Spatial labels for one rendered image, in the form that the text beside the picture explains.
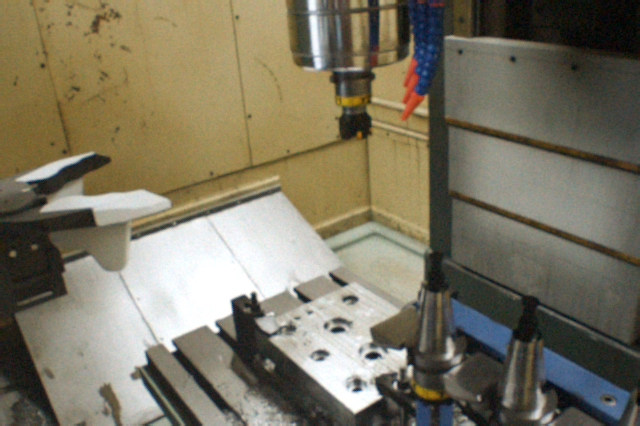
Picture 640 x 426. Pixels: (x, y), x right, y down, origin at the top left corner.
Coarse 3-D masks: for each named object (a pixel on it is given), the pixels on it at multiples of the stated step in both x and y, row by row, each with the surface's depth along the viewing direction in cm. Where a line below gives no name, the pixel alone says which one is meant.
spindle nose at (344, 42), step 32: (288, 0) 75; (320, 0) 71; (352, 0) 70; (384, 0) 71; (288, 32) 78; (320, 32) 73; (352, 32) 72; (384, 32) 73; (320, 64) 75; (352, 64) 74; (384, 64) 75
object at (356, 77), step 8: (336, 72) 81; (344, 72) 79; (352, 72) 79; (360, 72) 79; (368, 72) 80; (336, 80) 81; (344, 80) 79; (352, 80) 79; (360, 80) 79; (368, 80) 80
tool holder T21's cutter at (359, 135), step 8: (344, 120) 83; (352, 120) 83; (360, 120) 83; (368, 120) 83; (344, 128) 83; (352, 128) 83; (360, 128) 83; (368, 128) 84; (344, 136) 84; (352, 136) 84; (360, 136) 83
